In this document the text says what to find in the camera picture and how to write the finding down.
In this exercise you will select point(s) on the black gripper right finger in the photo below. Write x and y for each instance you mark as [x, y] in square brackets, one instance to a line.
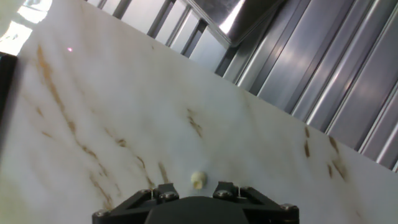
[267, 213]

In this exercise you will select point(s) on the white chess piece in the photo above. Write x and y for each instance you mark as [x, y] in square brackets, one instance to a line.
[198, 179]

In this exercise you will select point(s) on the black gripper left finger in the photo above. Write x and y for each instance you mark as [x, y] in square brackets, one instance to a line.
[124, 211]

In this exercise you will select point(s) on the black framed chessboard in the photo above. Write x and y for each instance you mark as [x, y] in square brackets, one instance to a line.
[5, 81]

